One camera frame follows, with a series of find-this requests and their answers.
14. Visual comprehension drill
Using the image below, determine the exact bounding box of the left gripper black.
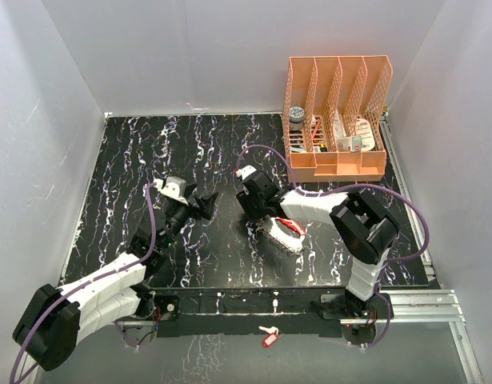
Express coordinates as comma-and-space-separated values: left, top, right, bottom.
161, 182, 217, 249

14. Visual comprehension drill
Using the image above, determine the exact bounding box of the red handled key organizer plate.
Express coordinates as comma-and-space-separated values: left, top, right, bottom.
251, 216, 306, 254

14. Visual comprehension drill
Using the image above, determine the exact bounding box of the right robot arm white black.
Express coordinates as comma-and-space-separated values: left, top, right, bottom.
234, 166, 399, 318

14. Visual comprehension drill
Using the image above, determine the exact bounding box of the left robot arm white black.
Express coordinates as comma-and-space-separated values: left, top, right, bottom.
12, 177, 218, 371

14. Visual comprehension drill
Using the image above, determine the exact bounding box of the small jar with lid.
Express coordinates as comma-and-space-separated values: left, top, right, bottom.
289, 106, 306, 132

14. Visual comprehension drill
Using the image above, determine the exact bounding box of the orange file organizer rack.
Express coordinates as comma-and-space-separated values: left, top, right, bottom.
282, 55, 393, 182

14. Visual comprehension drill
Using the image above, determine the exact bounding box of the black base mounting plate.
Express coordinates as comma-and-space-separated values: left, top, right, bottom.
153, 287, 394, 338

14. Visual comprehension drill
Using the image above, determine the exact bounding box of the white labelled packet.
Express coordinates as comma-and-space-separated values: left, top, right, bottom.
333, 115, 376, 152

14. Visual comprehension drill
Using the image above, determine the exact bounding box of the red tag with key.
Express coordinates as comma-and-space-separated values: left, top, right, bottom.
258, 326, 279, 348

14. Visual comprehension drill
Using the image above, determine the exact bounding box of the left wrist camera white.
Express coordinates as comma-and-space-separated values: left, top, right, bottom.
154, 177, 186, 204

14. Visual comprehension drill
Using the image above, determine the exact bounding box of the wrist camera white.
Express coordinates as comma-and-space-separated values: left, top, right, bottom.
234, 165, 257, 182
154, 177, 186, 204

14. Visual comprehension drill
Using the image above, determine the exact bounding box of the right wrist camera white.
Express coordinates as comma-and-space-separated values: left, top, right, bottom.
234, 165, 257, 182

